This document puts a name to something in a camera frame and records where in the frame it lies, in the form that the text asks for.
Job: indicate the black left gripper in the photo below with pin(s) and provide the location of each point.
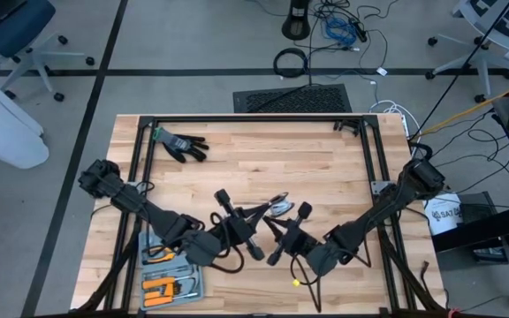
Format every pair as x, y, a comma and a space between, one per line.
239, 227

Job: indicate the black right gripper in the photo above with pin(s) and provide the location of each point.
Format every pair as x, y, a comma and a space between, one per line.
296, 240

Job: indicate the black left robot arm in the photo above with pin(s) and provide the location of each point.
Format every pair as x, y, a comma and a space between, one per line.
161, 221

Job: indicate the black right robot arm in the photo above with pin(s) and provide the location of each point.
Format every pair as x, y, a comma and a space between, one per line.
369, 221

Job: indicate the grey tool case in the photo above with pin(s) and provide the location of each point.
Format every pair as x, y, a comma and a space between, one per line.
188, 282

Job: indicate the grey metal mounting plate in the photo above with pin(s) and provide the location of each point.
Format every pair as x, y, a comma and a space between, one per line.
379, 186

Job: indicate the black grey work glove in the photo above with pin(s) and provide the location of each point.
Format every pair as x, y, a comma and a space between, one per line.
179, 146

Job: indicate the black floor vent mat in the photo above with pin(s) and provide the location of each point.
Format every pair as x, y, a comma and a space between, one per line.
294, 99

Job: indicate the small black clamp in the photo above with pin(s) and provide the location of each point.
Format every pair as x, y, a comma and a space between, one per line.
347, 126

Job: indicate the white printed box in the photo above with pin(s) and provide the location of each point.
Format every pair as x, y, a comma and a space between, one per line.
442, 214

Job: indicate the small white adapter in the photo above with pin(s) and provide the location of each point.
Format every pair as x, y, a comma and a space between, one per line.
382, 71

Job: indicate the black stand base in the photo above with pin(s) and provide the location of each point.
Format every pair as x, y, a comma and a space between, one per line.
296, 22

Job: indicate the black box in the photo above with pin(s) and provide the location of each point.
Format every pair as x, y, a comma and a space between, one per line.
475, 207

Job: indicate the black side table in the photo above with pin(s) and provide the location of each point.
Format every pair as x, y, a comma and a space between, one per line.
480, 229

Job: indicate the black power strip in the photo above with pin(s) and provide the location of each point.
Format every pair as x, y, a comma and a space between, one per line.
359, 32

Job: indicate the white cylindrical bin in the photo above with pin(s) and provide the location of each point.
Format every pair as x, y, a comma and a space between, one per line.
2, 128

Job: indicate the grey mesh office chair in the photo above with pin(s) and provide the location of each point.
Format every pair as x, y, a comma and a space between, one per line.
497, 31

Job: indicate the blue office chair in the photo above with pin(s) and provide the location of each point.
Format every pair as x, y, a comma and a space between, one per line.
11, 26

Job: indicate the black table frame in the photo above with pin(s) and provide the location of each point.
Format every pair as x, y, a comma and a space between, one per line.
259, 118

